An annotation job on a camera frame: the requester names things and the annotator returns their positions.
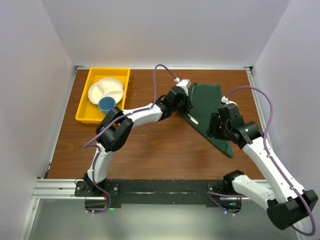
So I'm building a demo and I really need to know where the dark green cloth napkin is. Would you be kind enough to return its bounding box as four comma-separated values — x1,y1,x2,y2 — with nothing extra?
178,83,234,158

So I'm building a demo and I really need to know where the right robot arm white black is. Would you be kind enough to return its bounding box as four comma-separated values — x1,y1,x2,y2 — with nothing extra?
207,101,318,230

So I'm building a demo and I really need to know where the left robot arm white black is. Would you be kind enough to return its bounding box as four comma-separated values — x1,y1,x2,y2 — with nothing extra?
83,85,193,196

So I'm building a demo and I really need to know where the white divided plate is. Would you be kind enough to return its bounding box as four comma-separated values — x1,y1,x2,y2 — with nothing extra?
87,77,124,105

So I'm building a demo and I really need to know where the blue plastic cup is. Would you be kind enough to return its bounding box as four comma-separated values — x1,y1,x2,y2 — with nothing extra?
98,96,116,113

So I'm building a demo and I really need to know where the yellow plastic bin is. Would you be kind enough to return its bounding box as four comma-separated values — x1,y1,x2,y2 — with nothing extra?
75,67,131,124

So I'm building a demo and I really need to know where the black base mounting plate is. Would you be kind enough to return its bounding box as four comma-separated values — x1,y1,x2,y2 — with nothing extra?
74,178,252,215

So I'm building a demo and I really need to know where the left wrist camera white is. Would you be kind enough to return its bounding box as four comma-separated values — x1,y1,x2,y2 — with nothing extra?
174,77,191,96

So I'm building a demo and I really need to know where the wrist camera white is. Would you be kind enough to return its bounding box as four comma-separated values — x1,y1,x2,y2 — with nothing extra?
220,96,237,105
174,77,191,96

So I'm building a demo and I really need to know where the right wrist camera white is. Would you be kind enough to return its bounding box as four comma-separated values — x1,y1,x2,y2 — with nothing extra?
220,96,237,105

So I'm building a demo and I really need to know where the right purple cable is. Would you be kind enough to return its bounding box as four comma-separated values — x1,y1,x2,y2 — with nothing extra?
207,85,316,237

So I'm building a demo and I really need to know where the purple cable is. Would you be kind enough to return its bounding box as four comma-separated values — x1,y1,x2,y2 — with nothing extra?
82,64,179,149
207,85,316,237

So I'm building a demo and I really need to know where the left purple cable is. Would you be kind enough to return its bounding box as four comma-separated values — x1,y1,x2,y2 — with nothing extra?
82,64,179,149

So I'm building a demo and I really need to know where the aluminium table frame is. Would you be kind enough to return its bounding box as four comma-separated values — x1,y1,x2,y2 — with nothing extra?
19,65,307,240

